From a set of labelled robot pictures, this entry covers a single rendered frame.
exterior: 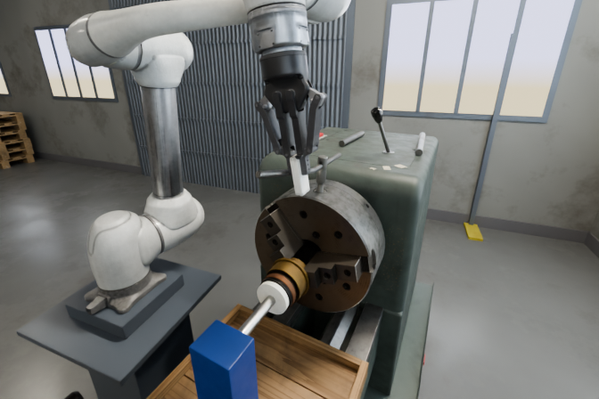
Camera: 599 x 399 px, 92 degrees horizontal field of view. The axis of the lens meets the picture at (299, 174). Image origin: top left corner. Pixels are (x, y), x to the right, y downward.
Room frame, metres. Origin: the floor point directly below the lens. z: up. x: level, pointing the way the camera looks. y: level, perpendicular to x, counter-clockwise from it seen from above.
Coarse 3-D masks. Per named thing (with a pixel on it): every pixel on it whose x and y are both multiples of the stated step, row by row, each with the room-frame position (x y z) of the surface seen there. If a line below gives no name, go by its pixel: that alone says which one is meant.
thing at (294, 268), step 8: (280, 264) 0.50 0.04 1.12; (288, 264) 0.50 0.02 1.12; (296, 264) 0.50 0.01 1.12; (304, 264) 0.53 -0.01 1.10; (272, 272) 0.49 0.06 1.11; (280, 272) 0.48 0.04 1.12; (288, 272) 0.48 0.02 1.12; (296, 272) 0.49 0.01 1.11; (304, 272) 0.49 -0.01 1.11; (264, 280) 0.47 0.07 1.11; (272, 280) 0.46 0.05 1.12; (280, 280) 0.46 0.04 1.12; (288, 280) 0.46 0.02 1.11; (296, 280) 0.47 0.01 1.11; (304, 280) 0.48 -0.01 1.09; (288, 288) 0.45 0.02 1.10; (296, 288) 0.47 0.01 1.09; (304, 288) 0.48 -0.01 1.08; (288, 296) 0.44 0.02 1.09; (296, 296) 0.47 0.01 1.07
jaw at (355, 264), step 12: (324, 252) 0.56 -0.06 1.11; (312, 264) 0.52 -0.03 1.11; (324, 264) 0.51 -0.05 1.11; (336, 264) 0.51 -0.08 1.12; (348, 264) 0.50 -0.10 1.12; (360, 264) 0.51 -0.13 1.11; (372, 264) 0.53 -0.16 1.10; (312, 276) 0.49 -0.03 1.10; (324, 276) 0.50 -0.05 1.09; (336, 276) 0.50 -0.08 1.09; (348, 276) 0.50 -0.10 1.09
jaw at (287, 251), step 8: (272, 208) 0.63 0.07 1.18; (280, 208) 0.62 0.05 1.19; (272, 216) 0.58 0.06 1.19; (280, 216) 0.60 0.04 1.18; (264, 224) 0.59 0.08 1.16; (272, 224) 0.58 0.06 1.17; (280, 224) 0.58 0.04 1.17; (288, 224) 0.60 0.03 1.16; (272, 232) 0.58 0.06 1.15; (280, 232) 0.56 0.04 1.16; (288, 232) 0.58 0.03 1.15; (296, 232) 0.59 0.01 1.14; (272, 240) 0.56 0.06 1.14; (280, 240) 0.55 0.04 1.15; (288, 240) 0.56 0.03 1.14; (296, 240) 0.58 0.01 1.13; (304, 240) 0.59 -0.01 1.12; (272, 248) 0.56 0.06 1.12; (280, 248) 0.53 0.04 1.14; (288, 248) 0.54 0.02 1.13; (296, 248) 0.56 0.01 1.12; (272, 256) 0.53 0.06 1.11; (280, 256) 0.53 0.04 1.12; (288, 256) 0.53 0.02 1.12
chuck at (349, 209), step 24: (288, 192) 0.64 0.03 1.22; (312, 192) 0.61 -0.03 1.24; (336, 192) 0.62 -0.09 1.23; (264, 216) 0.64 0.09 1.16; (288, 216) 0.61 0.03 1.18; (312, 216) 0.58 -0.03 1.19; (336, 216) 0.55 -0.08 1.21; (360, 216) 0.57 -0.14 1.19; (264, 240) 0.64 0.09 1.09; (312, 240) 0.58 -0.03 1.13; (336, 240) 0.55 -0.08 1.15; (360, 240) 0.52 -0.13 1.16; (264, 264) 0.64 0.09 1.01; (312, 288) 0.58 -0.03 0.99; (336, 288) 0.55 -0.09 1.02; (360, 288) 0.52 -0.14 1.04
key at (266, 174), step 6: (336, 156) 0.68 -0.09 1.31; (330, 162) 0.64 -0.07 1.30; (312, 168) 0.57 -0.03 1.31; (318, 168) 0.59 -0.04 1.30; (258, 174) 0.41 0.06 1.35; (264, 174) 0.42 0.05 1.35; (270, 174) 0.43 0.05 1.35; (276, 174) 0.45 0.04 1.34; (282, 174) 0.46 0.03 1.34; (288, 174) 0.48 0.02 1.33
